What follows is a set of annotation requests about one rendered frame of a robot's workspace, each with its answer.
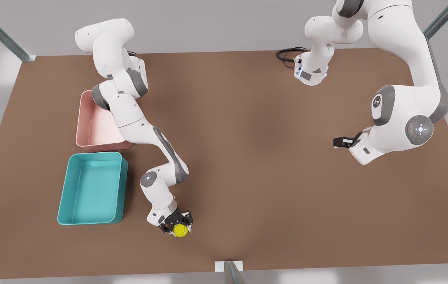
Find teal rectangular tray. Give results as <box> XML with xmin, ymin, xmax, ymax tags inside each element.
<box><xmin>57</xmin><ymin>152</ymin><xmax>128</xmax><ymax>226</ymax></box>

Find pink rectangular tray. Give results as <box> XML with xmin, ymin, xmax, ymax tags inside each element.
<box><xmin>76</xmin><ymin>90</ymin><xmax>134</xmax><ymax>153</ymax></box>

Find silver frame post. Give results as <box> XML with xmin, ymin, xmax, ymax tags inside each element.
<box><xmin>423</xmin><ymin>0</ymin><xmax>448</xmax><ymax>39</ymax></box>
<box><xmin>215</xmin><ymin>260</ymin><xmax>248</xmax><ymax>284</ymax></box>
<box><xmin>0</xmin><ymin>3</ymin><xmax>37</xmax><ymax>62</ymax></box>

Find black cable loop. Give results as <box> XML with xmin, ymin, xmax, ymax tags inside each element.
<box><xmin>276</xmin><ymin>47</ymin><xmax>308</xmax><ymax>68</ymax></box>

